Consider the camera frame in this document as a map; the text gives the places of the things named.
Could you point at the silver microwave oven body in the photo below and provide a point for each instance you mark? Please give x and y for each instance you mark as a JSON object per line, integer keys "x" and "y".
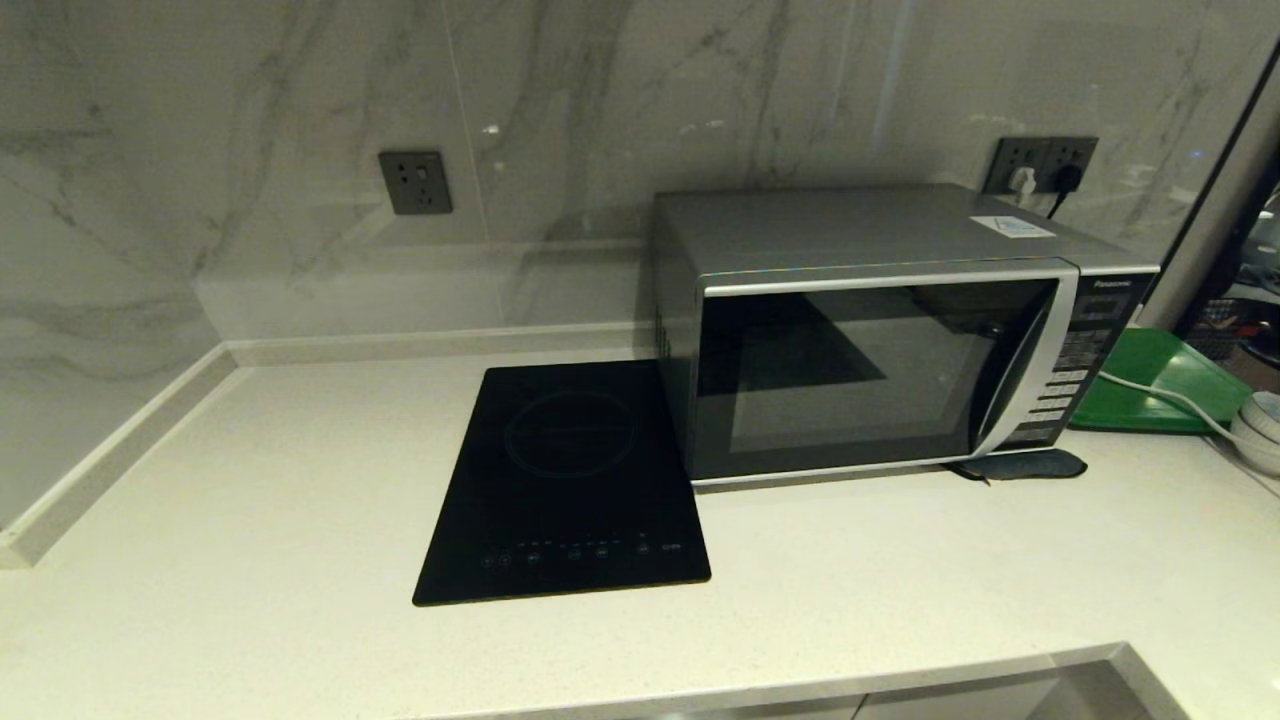
{"x": 850, "y": 225}

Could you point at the black induction cooktop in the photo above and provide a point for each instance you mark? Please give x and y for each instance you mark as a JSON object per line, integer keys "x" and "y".
{"x": 560, "y": 480}

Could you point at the white sticker label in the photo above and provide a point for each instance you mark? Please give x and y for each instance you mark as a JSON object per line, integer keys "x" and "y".
{"x": 1012, "y": 227}

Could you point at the dark cloth pad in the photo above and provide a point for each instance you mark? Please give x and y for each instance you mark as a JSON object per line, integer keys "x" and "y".
{"x": 1030, "y": 466}

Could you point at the white power plug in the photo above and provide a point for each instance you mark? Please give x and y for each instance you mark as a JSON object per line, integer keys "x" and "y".
{"x": 1022, "y": 184}

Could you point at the green cutting board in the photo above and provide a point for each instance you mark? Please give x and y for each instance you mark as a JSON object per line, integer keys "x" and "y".
{"x": 1155, "y": 370}

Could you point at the black mesh basket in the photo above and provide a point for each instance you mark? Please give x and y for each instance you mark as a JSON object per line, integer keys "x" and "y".
{"x": 1215, "y": 335}

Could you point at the white ceramic bowl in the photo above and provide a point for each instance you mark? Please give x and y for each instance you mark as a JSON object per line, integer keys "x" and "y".
{"x": 1268, "y": 405}
{"x": 1255, "y": 450}

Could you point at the grey single wall socket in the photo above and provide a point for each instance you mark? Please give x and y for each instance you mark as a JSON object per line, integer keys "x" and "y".
{"x": 415, "y": 183}

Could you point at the grey double wall socket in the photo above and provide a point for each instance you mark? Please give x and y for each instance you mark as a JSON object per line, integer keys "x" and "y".
{"x": 1040, "y": 152}

